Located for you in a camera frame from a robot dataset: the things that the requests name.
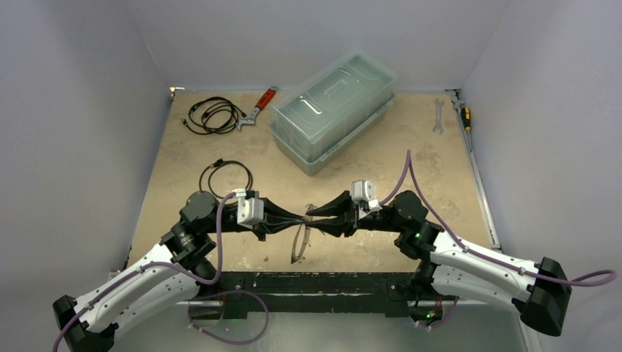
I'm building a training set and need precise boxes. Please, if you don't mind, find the yellow black screwdriver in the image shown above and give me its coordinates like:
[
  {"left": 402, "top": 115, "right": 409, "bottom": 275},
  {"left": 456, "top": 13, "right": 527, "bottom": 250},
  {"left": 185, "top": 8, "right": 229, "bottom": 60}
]
[{"left": 461, "top": 106, "right": 471, "bottom": 133}]

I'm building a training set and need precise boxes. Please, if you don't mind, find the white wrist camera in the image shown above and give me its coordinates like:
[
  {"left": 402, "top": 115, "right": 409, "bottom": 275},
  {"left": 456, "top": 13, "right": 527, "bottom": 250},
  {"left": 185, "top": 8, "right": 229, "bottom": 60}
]
[
  {"left": 351, "top": 180, "right": 381, "bottom": 213},
  {"left": 233, "top": 188, "right": 263, "bottom": 228}
]

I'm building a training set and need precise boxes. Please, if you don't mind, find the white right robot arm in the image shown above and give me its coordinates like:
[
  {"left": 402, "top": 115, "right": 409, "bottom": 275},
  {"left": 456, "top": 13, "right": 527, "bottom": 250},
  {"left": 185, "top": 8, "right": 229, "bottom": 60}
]
[{"left": 307, "top": 191, "right": 572, "bottom": 337}]

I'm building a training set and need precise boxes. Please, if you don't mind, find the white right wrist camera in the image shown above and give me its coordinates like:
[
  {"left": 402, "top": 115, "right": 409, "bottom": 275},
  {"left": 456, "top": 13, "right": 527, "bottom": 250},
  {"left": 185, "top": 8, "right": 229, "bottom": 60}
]
[{"left": 351, "top": 180, "right": 381, "bottom": 213}]

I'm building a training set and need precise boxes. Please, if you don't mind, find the coiled black usb cable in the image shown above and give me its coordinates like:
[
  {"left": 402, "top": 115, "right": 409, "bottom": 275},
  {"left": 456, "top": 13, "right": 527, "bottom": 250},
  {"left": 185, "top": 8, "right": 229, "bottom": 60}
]
[{"left": 198, "top": 159, "right": 254, "bottom": 200}]

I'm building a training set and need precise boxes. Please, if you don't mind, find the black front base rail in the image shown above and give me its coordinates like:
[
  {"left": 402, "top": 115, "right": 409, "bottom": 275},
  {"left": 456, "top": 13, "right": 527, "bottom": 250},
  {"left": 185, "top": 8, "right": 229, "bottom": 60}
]
[{"left": 208, "top": 271, "right": 439, "bottom": 319}]

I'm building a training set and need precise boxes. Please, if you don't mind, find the clear plastic storage box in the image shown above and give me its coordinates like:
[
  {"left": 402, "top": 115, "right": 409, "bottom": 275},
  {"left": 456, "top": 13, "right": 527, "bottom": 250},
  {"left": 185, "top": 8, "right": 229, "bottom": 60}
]
[{"left": 269, "top": 52, "right": 397, "bottom": 176}]

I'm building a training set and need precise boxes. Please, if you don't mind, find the tangled black cable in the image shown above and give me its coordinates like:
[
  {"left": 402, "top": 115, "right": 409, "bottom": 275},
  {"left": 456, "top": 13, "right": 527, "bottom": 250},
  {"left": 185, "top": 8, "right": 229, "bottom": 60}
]
[{"left": 181, "top": 96, "right": 247, "bottom": 136}]

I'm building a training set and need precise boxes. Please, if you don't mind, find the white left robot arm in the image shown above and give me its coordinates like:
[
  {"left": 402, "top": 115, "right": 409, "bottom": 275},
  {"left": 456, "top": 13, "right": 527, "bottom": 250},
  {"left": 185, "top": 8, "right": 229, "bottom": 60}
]
[{"left": 52, "top": 188, "right": 304, "bottom": 351}]

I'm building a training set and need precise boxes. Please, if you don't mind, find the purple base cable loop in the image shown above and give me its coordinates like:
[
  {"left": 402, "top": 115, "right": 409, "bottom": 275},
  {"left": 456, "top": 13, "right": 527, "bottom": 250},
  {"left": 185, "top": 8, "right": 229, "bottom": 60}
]
[{"left": 187, "top": 290, "right": 269, "bottom": 346}]

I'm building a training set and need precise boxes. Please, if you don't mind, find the red handled adjustable wrench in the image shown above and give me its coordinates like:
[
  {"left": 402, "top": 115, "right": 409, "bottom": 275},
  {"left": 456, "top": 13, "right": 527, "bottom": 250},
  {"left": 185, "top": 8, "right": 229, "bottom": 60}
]
[{"left": 235, "top": 87, "right": 278, "bottom": 131}]

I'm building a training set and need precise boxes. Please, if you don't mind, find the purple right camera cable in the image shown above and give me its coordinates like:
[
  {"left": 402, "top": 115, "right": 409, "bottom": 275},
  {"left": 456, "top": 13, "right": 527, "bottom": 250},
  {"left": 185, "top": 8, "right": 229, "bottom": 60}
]
[{"left": 378, "top": 149, "right": 618, "bottom": 287}]

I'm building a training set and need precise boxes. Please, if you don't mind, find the silver open end spanner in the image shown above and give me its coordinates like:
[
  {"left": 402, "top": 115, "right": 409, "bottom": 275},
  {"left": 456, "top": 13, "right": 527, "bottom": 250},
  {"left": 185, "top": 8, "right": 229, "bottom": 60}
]
[{"left": 433, "top": 98, "right": 444, "bottom": 135}]

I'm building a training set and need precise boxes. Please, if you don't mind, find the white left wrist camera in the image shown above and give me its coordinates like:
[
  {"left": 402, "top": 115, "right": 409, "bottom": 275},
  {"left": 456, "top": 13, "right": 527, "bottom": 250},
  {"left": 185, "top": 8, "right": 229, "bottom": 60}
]
[{"left": 233, "top": 188, "right": 263, "bottom": 228}]

